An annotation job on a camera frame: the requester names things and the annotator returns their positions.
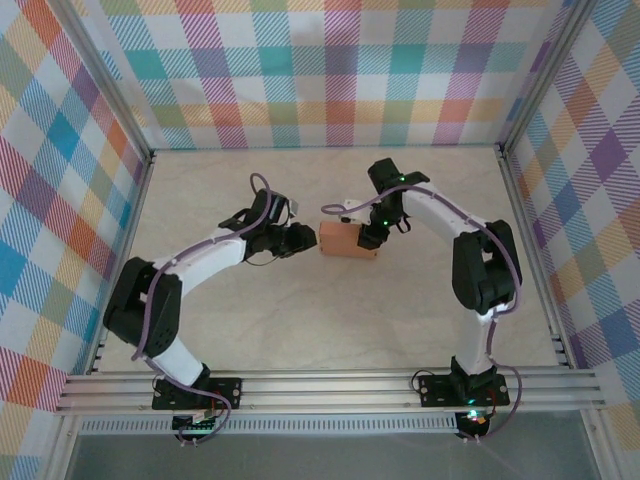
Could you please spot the orange paper box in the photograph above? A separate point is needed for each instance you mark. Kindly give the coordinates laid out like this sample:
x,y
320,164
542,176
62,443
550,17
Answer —
x,y
340,242

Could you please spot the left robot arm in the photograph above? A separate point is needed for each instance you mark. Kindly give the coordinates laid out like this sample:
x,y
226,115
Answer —
x,y
210,257

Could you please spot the aluminium table side rail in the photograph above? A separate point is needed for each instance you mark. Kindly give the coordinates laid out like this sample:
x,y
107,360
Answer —
x,y
134,210
520,210

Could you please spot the aluminium mounting rail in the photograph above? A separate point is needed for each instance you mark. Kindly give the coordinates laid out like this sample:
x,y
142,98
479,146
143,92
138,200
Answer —
x,y
325,390

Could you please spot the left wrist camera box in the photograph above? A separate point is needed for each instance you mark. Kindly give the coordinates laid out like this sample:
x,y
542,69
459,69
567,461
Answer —
x,y
294,207

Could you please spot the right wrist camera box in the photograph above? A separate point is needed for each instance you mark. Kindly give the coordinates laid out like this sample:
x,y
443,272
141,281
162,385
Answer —
x,y
356,212

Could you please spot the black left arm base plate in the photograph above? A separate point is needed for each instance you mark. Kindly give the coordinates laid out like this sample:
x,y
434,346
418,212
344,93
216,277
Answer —
x,y
227,390

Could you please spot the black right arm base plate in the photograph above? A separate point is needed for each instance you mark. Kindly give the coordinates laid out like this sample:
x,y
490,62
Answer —
x,y
435,390

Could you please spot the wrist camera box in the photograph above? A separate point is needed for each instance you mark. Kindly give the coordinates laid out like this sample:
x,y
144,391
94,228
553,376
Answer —
x,y
294,207
356,212

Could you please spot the grey metal panel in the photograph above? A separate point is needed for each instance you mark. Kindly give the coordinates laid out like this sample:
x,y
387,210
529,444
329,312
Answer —
x,y
325,457

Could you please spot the aluminium frame post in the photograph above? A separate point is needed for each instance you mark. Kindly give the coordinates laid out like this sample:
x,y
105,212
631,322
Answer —
x,y
545,75
107,85

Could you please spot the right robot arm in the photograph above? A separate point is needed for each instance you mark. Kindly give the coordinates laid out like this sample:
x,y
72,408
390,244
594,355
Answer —
x,y
440,210

